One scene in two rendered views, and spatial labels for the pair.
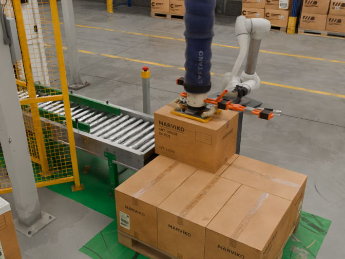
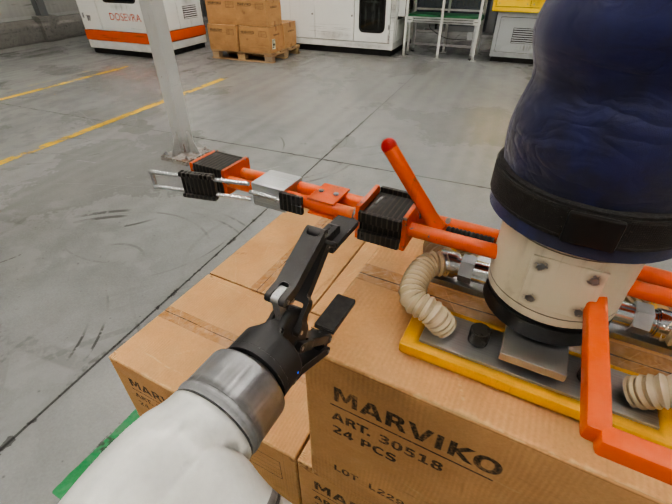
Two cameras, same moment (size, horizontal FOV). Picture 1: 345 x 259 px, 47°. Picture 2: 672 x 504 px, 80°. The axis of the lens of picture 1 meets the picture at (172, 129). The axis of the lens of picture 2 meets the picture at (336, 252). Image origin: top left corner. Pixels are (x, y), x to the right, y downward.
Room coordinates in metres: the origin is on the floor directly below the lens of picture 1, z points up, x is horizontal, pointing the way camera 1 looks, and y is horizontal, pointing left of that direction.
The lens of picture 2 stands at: (3.44, -0.55, 1.41)
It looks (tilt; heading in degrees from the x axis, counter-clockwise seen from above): 37 degrees down; 174
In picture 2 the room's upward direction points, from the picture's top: straight up
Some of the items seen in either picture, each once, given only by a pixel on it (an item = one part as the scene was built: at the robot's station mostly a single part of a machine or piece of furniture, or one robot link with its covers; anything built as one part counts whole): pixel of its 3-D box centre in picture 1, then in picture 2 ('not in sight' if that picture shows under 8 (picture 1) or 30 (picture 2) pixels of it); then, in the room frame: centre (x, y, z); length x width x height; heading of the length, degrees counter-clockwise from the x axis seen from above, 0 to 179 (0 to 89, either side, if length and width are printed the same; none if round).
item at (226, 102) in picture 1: (224, 104); (389, 216); (2.90, -0.41, 1.08); 0.10 x 0.08 x 0.06; 147
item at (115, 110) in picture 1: (68, 94); not in sight; (4.26, 1.20, 0.60); 1.60 x 0.10 x 0.09; 57
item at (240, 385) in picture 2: (244, 90); (234, 398); (3.21, -0.63, 1.07); 0.09 x 0.06 x 0.09; 57
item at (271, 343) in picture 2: (241, 93); (278, 345); (3.15, -0.58, 1.07); 0.09 x 0.07 x 0.08; 147
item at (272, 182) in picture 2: (249, 111); (277, 190); (2.78, -0.59, 1.07); 0.07 x 0.07 x 0.04; 57
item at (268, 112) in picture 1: (265, 114); (221, 171); (2.71, -0.70, 1.08); 0.08 x 0.07 x 0.05; 57
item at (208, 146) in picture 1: (195, 133); (500, 402); (3.04, -0.20, 0.74); 0.60 x 0.40 x 0.40; 57
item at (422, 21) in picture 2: not in sight; (442, 35); (-4.19, 2.07, 0.32); 1.25 x 0.52 x 0.63; 62
